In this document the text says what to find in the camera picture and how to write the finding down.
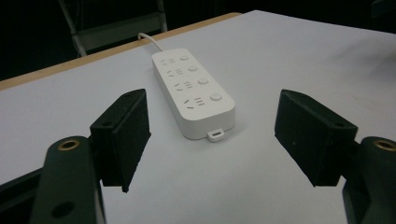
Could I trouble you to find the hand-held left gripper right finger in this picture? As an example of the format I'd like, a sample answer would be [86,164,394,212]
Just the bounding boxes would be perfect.
[274,89,396,224]

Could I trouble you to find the white power strip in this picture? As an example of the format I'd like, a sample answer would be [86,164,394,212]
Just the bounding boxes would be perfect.
[151,48,236,143]

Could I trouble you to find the white power cable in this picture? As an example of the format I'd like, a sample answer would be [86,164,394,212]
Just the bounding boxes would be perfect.
[137,32,164,52]

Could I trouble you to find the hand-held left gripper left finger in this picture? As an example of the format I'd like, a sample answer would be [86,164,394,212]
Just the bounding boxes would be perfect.
[29,88,152,224]

